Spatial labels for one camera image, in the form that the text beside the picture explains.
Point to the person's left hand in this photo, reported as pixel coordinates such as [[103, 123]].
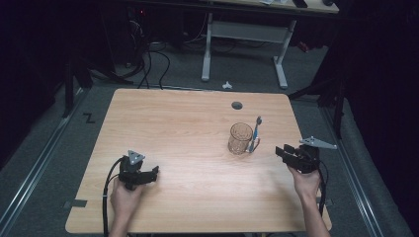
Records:
[[125, 200]]

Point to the white paper scrap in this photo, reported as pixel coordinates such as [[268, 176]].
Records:
[[227, 86]]

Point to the metal floor rail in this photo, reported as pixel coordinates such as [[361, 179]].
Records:
[[39, 154], [354, 171]]

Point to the person's right hand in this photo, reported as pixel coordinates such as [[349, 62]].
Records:
[[306, 184]]

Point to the small red object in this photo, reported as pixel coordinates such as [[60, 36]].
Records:
[[303, 46]]

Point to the black object on desk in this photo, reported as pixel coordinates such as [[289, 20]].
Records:
[[299, 3]]

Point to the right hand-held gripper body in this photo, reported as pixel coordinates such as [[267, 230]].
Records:
[[306, 159]]

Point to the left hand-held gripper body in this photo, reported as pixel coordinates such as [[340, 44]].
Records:
[[131, 173]]

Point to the black metal stand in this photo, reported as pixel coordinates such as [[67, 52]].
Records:
[[68, 89], [338, 112]]

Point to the white-legged wooden desk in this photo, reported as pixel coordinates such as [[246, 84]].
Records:
[[247, 32]]

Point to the grey round table grommet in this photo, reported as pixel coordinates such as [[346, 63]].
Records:
[[236, 105]]

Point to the clear glass mug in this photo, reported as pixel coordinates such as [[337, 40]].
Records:
[[239, 140]]

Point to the blue toothbrush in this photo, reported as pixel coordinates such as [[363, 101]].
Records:
[[256, 131]]

